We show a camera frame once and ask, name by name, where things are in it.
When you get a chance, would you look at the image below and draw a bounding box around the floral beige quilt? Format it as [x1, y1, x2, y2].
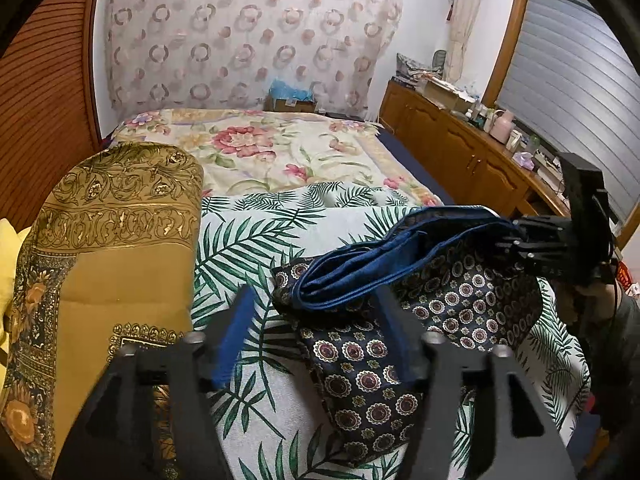
[113, 108, 442, 206]

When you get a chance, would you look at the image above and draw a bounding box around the grey window blind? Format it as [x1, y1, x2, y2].
[497, 0, 639, 220]

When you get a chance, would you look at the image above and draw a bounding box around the pink thermos jug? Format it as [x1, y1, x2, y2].
[489, 110, 514, 144]

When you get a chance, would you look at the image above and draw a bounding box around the blue bag on box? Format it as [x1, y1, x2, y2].
[264, 79, 317, 113]

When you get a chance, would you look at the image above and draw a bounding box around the palm leaf print blanket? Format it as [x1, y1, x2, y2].
[191, 182, 590, 479]

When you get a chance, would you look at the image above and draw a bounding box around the wooden sideboard cabinet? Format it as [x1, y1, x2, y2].
[378, 80, 570, 218]

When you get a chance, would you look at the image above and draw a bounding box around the navy bed sheet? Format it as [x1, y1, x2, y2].
[378, 128, 454, 205]

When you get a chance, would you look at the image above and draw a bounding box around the gold patterned folded cloth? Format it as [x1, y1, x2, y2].
[1, 142, 203, 479]

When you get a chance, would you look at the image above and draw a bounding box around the brown louvered wardrobe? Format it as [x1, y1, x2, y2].
[1, 0, 102, 230]

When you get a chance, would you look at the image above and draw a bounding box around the yellow pillow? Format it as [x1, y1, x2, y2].
[0, 218, 30, 380]

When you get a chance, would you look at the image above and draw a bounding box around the circle patterned sheer curtain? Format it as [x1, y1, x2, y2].
[106, 0, 402, 117]

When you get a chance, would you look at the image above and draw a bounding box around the cardboard box on cabinet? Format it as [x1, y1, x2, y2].
[421, 77, 475, 114]

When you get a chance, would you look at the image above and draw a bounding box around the cream tied curtain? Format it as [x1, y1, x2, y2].
[444, 0, 480, 84]

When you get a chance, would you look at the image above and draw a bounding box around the navy patterned medallion garment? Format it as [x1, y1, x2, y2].
[271, 206, 542, 464]

